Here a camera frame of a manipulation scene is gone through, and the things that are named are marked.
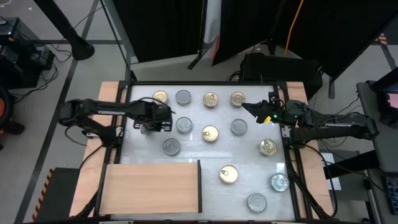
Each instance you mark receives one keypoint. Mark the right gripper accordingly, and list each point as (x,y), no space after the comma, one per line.
(275,112)

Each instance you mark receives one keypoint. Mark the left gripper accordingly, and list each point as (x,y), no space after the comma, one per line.
(152,113)

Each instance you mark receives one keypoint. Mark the green tuna can silver lid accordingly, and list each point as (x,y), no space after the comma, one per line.
(184,125)
(171,147)
(183,97)
(257,203)
(279,182)
(239,127)

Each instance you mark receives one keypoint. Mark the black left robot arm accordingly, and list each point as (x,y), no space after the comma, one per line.
(102,107)

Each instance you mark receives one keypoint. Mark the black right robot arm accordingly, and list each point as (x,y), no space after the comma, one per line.
(342,126)

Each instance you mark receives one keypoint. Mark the light wooden shelf board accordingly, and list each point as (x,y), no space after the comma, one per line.
(149,188)

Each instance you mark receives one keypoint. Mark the wooden table side board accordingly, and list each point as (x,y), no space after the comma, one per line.
(107,91)
(298,90)

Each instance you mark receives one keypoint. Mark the black equipment box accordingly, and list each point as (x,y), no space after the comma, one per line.
(281,70)

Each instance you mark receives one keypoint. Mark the black curtain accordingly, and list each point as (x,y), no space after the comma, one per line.
(335,31)
(158,28)
(245,28)

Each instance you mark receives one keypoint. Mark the grey metal beam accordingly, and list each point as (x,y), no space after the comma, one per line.
(119,31)

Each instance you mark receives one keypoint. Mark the black floor beam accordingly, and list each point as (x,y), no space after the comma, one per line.
(357,160)

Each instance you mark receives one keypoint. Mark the black hazard-striped platform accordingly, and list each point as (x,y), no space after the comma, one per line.
(56,193)

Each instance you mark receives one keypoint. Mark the grey side table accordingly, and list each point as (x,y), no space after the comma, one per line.
(377,130)

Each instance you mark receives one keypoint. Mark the monitor with pink screen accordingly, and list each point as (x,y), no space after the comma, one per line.
(390,99)

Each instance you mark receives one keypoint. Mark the black pole with round base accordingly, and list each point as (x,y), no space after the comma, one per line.
(62,25)

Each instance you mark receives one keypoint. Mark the red striped marker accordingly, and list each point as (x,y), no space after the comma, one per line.
(383,39)

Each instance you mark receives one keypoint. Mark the black electronics cart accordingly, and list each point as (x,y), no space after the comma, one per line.
(18,56)

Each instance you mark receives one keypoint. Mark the orange and black wheel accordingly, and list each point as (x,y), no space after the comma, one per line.
(2,107)

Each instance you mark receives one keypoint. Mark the dark keyboard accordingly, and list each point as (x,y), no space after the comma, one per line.
(392,193)

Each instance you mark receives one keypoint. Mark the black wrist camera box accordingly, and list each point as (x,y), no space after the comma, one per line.
(273,96)

